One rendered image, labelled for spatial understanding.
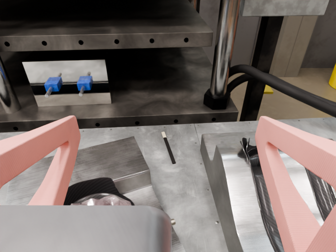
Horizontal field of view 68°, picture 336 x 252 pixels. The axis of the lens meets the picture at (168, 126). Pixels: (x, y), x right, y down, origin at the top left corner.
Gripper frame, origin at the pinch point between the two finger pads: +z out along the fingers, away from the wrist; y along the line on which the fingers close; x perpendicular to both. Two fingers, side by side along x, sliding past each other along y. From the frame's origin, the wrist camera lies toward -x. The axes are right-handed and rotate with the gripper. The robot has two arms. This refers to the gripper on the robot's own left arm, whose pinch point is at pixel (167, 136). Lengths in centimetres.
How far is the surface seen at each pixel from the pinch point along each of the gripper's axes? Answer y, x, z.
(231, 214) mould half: -11.6, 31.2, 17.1
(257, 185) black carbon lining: -16.9, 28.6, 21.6
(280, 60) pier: -128, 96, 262
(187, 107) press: -7, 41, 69
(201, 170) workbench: -9, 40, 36
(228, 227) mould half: -11.6, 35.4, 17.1
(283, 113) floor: -108, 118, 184
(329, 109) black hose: -48, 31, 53
